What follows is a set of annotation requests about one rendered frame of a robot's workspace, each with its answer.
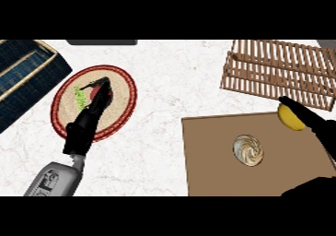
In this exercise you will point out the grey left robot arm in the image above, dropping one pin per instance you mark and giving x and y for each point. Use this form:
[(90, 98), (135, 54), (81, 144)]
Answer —
[(52, 181)]

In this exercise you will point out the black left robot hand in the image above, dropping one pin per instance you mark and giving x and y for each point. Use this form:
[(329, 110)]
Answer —
[(86, 123)]

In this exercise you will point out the blue wicker basket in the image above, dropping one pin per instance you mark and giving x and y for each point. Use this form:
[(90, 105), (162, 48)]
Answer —
[(26, 83)]

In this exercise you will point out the round woven red-rimmed placemat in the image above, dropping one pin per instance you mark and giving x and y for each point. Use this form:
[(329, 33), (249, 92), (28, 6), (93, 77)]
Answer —
[(118, 110)]

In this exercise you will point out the red and green vegetable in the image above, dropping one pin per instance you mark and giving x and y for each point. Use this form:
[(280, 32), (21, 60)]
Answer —
[(80, 98)]

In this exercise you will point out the wooden slatted tiered shelf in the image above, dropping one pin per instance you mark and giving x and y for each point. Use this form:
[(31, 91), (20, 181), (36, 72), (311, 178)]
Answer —
[(283, 70)]

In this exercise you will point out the yellow lemon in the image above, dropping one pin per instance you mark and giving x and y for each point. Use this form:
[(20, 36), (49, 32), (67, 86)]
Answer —
[(289, 120)]

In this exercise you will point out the brown flat tray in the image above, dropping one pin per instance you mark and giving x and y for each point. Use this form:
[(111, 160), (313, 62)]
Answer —
[(215, 159)]

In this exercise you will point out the dark grey flat appliance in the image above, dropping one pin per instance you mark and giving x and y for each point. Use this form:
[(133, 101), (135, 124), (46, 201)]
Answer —
[(102, 41)]

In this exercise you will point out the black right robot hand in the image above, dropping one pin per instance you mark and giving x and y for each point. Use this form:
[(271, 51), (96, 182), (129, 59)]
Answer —
[(330, 138)]

